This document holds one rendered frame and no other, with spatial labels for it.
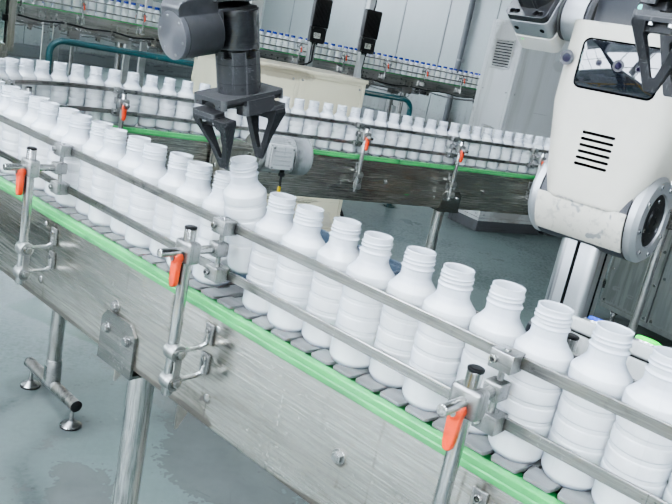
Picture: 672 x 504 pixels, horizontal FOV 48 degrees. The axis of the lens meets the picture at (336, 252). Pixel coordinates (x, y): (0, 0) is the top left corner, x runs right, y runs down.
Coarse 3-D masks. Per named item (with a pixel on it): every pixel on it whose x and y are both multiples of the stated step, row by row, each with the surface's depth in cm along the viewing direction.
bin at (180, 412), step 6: (324, 234) 178; (324, 240) 178; (390, 258) 165; (390, 264) 165; (396, 264) 164; (396, 270) 164; (114, 372) 143; (114, 378) 144; (180, 408) 131; (180, 414) 131; (180, 420) 132; (174, 426) 131
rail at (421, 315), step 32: (96, 160) 125; (160, 192) 114; (128, 224) 120; (288, 256) 96; (256, 288) 101; (352, 288) 89; (320, 320) 93; (384, 352) 87; (576, 384) 71; (640, 416) 67; (544, 448) 74; (608, 480) 69
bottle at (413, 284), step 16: (416, 256) 86; (432, 256) 86; (400, 272) 88; (416, 272) 86; (432, 272) 87; (400, 288) 86; (416, 288) 86; (432, 288) 87; (384, 304) 88; (416, 304) 86; (384, 320) 88; (400, 320) 86; (416, 320) 86; (384, 336) 88; (400, 336) 87; (400, 352) 87; (384, 368) 88; (384, 384) 89; (400, 384) 88
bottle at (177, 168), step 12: (180, 156) 115; (192, 156) 116; (168, 168) 116; (180, 168) 115; (168, 180) 115; (180, 180) 115; (156, 204) 117; (168, 204) 116; (156, 216) 117; (168, 216) 116; (156, 228) 117; (168, 228) 116; (156, 252) 118
